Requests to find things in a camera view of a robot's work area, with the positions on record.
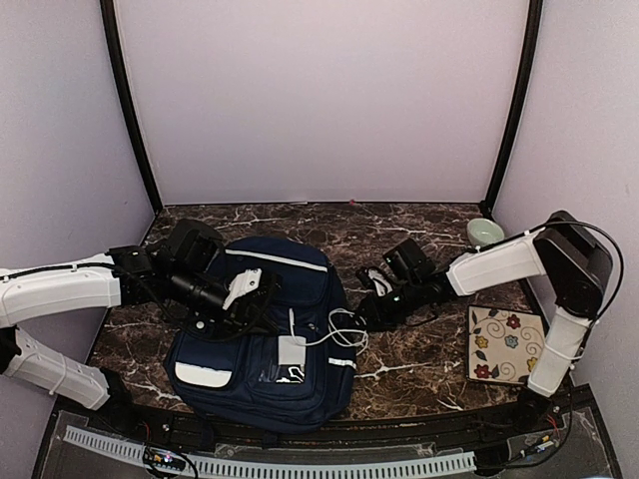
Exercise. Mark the left black frame post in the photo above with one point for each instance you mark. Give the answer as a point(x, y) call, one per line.
point(119, 72)

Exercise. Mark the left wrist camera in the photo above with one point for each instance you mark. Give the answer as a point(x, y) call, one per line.
point(252, 285)

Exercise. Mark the right black frame post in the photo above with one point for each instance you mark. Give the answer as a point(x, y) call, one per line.
point(517, 103)

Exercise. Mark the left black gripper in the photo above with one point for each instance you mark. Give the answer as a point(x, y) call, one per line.
point(249, 309)

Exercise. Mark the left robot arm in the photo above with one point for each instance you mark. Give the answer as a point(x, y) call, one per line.
point(170, 273)

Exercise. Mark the grey slotted cable duct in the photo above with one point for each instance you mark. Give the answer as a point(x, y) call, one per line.
point(246, 462)

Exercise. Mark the black frame post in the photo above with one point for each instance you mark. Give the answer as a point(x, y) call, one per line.
point(119, 72)
point(517, 103)

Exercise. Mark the small circuit board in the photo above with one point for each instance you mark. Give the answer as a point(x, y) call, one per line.
point(160, 460)

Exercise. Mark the pale green ceramic bowl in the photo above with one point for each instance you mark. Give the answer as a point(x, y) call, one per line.
point(482, 232)

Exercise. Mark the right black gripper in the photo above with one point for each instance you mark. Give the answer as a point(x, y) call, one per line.
point(377, 318)

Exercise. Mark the white USB charger block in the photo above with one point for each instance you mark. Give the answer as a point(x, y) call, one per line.
point(292, 350)

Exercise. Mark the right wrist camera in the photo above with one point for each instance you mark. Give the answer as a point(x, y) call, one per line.
point(376, 282)

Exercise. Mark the black front rail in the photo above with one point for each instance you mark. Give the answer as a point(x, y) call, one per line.
point(469, 414)

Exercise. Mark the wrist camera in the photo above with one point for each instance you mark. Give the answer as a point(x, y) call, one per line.
point(376, 282)
point(252, 285)

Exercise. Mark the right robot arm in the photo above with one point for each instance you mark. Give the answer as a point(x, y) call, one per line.
point(577, 258)

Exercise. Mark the floral square plate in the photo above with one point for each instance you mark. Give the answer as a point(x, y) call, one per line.
point(503, 345)

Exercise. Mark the navy blue student backpack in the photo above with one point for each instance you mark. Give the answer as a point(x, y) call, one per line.
point(240, 380)

